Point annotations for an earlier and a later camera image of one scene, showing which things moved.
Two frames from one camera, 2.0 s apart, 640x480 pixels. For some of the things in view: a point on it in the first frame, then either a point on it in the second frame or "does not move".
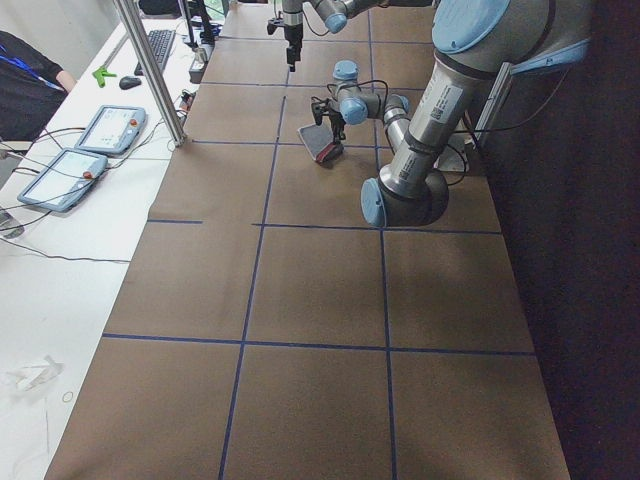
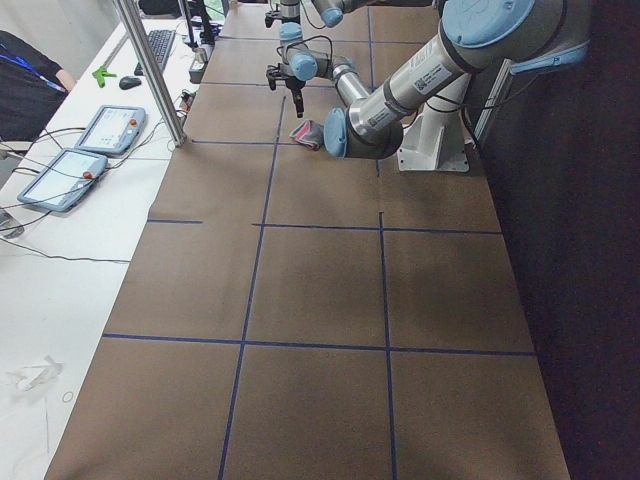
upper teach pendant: [113, 129] does not move
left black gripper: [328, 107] → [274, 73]
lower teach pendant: [65, 180] does not move
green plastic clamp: [101, 73] does not move
